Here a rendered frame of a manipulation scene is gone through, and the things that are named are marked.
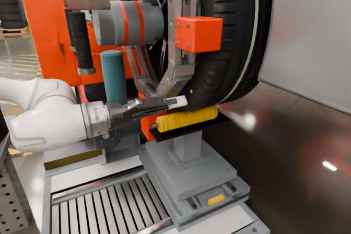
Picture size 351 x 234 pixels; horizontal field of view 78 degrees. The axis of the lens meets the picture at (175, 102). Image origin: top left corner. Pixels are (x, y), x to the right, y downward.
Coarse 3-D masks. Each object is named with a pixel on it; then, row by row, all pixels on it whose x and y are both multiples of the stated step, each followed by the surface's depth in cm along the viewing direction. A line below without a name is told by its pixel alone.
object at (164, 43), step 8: (160, 0) 82; (200, 0) 56; (200, 8) 56; (160, 40) 92; (152, 48) 99; (160, 48) 103; (152, 56) 100; (160, 56) 101; (152, 64) 98; (160, 64) 93; (160, 72) 95; (160, 80) 92
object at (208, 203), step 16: (144, 160) 116; (160, 176) 106; (160, 192) 99; (208, 192) 97; (224, 192) 97; (240, 192) 95; (176, 208) 90; (192, 208) 87; (208, 208) 89; (224, 208) 94; (176, 224) 86; (192, 224) 88
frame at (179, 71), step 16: (128, 0) 93; (176, 0) 50; (192, 0) 52; (176, 16) 52; (192, 16) 53; (128, 48) 97; (176, 48) 55; (144, 64) 96; (176, 64) 56; (192, 64) 58; (144, 80) 93; (176, 80) 60; (160, 96) 70; (176, 96) 73
